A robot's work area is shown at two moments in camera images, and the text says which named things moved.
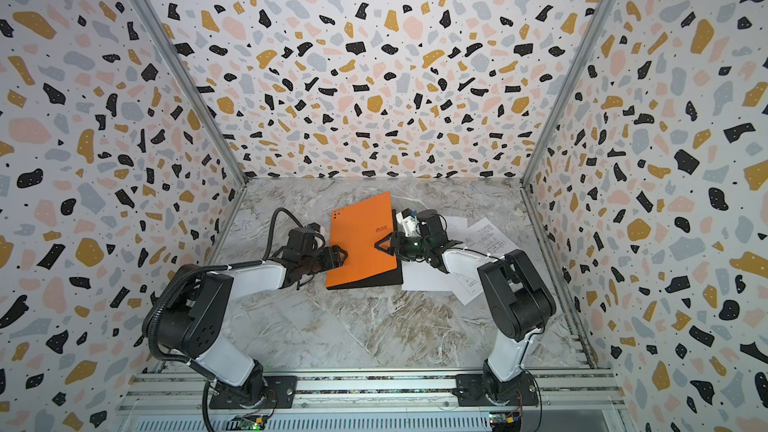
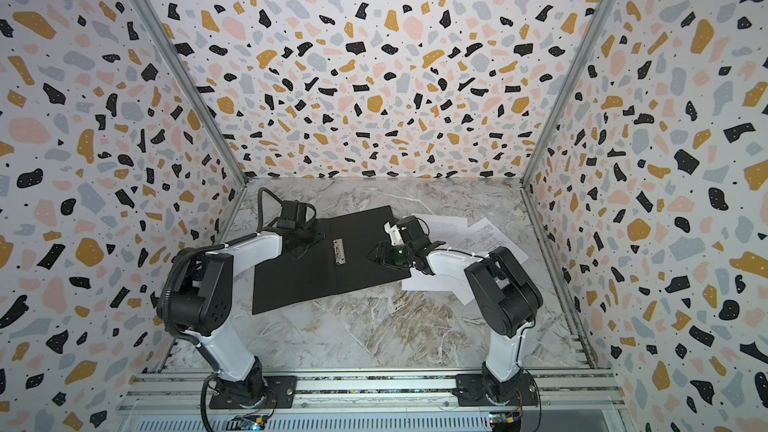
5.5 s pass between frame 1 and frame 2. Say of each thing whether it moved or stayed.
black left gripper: moved
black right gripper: moved
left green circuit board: stayed
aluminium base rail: stayed
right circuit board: stayed
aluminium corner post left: stayed
